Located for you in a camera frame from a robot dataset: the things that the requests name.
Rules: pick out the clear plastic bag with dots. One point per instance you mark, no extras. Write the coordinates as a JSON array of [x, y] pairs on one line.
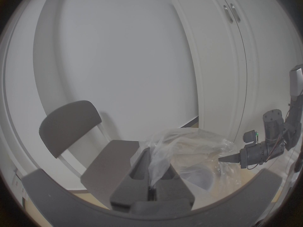
[[180, 143]]

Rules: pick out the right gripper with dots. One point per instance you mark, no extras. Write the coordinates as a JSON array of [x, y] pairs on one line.
[[254, 156]]

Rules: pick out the grey and white chair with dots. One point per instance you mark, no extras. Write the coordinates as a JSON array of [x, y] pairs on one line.
[[68, 124]]

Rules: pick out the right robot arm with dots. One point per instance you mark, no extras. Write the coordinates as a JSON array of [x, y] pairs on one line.
[[273, 126]]

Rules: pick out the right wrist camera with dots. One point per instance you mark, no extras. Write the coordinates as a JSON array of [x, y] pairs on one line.
[[250, 137]]

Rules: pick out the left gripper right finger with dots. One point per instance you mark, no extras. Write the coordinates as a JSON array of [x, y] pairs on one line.
[[175, 193]]

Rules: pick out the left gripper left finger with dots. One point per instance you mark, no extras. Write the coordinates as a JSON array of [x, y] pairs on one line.
[[132, 188]]

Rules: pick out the white wardrobe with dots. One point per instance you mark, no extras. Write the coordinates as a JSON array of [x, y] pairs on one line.
[[224, 67]]

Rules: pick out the white trash bin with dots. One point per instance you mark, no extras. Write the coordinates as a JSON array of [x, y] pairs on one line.
[[198, 176]]

